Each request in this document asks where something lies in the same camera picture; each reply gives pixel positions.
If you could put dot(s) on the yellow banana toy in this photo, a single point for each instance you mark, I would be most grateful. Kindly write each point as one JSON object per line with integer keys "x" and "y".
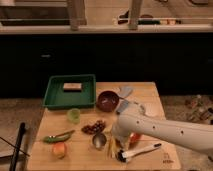
{"x": 112, "y": 147}

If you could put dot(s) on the grey blue cloth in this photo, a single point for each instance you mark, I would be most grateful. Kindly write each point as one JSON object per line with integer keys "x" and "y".
{"x": 125, "y": 91}

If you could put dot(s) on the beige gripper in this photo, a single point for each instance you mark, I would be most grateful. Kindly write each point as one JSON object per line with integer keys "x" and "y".
{"x": 124, "y": 143}

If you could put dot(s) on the dark purple bowl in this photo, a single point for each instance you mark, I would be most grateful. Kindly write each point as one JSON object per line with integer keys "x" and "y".
{"x": 107, "y": 101}

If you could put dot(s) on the orange bowl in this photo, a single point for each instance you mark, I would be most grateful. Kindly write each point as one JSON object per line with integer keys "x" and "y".
{"x": 135, "y": 137}

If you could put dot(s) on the green pepper toy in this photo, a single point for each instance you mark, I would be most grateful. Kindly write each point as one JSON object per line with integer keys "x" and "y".
{"x": 51, "y": 140}

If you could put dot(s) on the green plastic tray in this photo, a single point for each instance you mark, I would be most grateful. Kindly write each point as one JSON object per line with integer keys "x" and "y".
{"x": 57, "y": 98}

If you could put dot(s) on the wooden block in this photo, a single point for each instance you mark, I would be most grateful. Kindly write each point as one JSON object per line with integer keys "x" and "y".
{"x": 72, "y": 87}

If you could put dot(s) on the green plastic cup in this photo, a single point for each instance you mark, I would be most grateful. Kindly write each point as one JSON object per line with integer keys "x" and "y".
{"x": 74, "y": 115}

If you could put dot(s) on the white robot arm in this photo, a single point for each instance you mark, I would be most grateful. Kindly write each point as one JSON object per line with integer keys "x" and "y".
{"x": 132, "y": 119}

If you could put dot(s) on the wooden post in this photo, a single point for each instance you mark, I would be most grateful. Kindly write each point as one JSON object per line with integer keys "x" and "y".
{"x": 76, "y": 12}
{"x": 134, "y": 14}

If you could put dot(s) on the black tripod pole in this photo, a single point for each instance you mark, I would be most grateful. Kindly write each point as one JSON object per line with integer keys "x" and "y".
{"x": 16, "y": 151}

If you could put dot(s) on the orange peach toy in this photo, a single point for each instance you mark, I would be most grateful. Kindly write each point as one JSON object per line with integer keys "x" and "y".
{"x": 59, "y": 149}

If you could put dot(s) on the items on back shelf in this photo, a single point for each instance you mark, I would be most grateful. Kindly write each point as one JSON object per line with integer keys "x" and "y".
{"x": 147, "y": 19}

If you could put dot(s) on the left wooden post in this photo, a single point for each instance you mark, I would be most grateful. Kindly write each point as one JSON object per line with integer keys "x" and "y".
{"x": 76, "y": 12}

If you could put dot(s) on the small metal cup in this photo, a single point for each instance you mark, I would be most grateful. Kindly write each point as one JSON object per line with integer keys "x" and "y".
{"x": 99, "y": 140}

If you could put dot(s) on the brown grape bunch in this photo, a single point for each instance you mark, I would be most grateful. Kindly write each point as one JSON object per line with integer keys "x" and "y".
{"x": 97, "y": 127}

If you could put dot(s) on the right wooden post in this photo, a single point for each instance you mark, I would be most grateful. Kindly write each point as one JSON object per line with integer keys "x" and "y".
{"x": 134, "y": 14}

